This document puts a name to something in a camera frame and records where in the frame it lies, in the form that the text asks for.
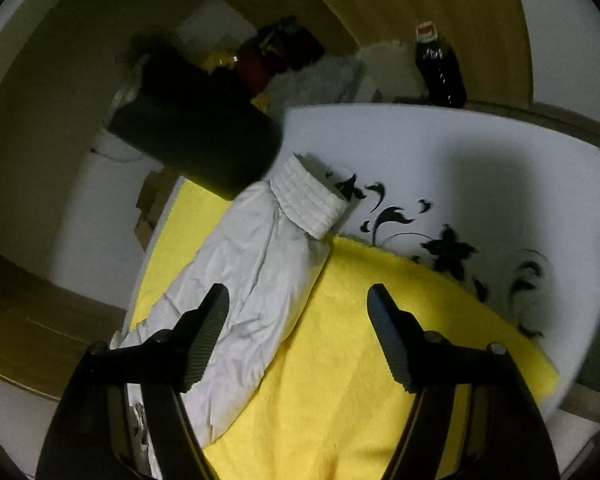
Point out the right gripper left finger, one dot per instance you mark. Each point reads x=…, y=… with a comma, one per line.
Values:
x=91, y=437

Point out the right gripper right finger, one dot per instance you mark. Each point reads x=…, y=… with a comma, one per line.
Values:
x=504, y=436

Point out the white puffer jacket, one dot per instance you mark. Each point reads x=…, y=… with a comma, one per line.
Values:
x=268, y=250

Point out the yellow towel mat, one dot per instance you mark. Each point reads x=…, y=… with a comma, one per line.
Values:
x=327, y=406

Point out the cardboard boxes on floor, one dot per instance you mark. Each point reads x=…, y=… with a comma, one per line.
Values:
x=153, y=197

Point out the black floor fan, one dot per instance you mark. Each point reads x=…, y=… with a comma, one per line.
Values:
x=154, y=44

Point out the dark cola bottle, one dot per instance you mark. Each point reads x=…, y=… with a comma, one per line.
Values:
x=439, y=67

